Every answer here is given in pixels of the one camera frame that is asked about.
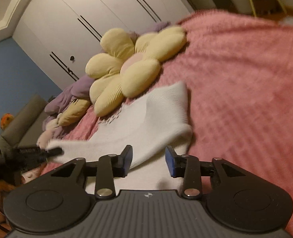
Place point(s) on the pink plush toy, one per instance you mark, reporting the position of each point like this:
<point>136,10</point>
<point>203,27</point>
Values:
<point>50,128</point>

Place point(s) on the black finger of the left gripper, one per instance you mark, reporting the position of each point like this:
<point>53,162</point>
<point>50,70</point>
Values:
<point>54,151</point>

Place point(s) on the orange plush toy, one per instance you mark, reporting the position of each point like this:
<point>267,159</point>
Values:
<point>6,119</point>

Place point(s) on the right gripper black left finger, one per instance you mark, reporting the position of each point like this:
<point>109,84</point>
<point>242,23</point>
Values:
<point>106,169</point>

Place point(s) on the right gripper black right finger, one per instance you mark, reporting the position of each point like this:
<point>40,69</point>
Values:
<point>190,169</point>

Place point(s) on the white wardrobe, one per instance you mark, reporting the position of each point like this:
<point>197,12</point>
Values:
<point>60,36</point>

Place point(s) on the yellow flower-shaped pillow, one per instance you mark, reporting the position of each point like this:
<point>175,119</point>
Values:
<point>126,68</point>

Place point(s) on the small yellow pillow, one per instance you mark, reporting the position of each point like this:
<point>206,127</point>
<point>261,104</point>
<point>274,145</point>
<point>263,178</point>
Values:
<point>74,112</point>

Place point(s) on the white knitted garment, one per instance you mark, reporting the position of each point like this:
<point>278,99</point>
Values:
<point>149,124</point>

